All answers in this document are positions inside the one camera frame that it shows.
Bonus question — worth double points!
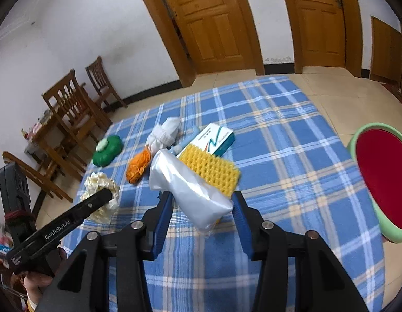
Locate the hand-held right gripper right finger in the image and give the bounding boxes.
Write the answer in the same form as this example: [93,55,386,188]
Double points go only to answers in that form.
[232,190,370,312]

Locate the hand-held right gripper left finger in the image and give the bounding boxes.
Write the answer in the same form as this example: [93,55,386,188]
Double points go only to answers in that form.
[37,190,175,312]

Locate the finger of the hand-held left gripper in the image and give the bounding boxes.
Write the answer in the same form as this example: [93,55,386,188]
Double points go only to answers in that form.
[73,188,113,222]

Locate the white plastic bag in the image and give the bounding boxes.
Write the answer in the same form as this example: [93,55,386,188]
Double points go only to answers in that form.
[79,172,120,225]

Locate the clear plastic bag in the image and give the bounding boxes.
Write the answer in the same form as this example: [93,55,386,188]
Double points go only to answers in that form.
[149,149,234,236]

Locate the yellow foam net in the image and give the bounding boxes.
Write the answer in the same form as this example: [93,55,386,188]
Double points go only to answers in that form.
[176,145,242,235]

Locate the white cloth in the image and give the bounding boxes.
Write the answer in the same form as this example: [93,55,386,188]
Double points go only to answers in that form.
[146,117,182,153]

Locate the white box with teal print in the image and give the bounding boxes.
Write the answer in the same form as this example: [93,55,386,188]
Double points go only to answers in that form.
[188,123,235,157]

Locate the red bin with green rim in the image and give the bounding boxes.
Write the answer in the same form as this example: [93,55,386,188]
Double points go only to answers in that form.
[346,122,402,244]

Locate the person's left hand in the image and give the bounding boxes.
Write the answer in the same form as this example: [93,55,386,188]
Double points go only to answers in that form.
[23,272,55,303]

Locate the colourful packets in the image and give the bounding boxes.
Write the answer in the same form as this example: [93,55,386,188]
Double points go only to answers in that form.
[0,224,13,255]

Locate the green flower-shaped container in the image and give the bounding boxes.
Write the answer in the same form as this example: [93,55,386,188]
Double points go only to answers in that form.
[93,135,123,167]

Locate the wooden dining chair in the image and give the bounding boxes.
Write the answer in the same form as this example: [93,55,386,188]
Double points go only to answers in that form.
[85,56,128,113]
[2,151,74,202]
[42,69,112,183]

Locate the blue plaid tablecloth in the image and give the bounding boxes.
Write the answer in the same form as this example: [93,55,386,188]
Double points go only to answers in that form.
[60,75,385,312]

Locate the wooden dining table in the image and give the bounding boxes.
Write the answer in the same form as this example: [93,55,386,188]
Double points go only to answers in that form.
[24,83,88,176]

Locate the light blue tube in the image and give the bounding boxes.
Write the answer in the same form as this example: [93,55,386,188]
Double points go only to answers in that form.
[170,125,201,155]

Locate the pink packet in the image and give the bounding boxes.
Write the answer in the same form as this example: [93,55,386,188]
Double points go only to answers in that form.
[25,120,43,138]

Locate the wooden panel door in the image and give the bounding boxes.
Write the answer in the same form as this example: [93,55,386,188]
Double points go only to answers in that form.
[155,0,253,75]
[290,0,346,69]

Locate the red door mat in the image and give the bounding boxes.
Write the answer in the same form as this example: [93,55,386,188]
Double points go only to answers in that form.
[381,83,402,105]

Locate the small wooden cabinet door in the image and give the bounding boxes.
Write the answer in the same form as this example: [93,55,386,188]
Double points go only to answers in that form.
[370,16,402,87]

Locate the wooden door frame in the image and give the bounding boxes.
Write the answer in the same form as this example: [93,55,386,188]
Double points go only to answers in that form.
[131,0,265,88]
[277,0,364,79]

